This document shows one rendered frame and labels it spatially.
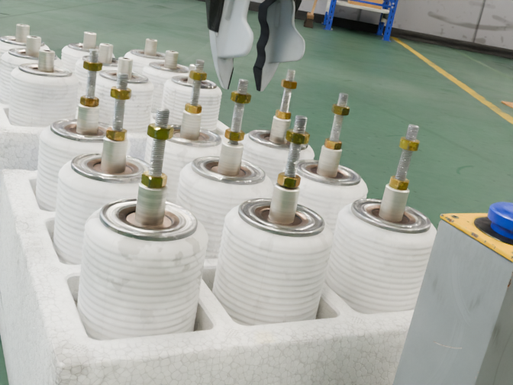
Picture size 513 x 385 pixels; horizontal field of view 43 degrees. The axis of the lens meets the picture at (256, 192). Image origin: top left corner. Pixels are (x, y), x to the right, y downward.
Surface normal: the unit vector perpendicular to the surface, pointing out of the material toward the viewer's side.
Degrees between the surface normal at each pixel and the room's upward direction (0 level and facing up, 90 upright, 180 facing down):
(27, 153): 90
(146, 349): 0
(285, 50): 95
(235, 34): 85
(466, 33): 90
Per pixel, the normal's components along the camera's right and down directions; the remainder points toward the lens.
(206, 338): 0.17, -0.93
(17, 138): 0.44, 0.36
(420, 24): -0.07, 0.32
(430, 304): -0.89, 0.00
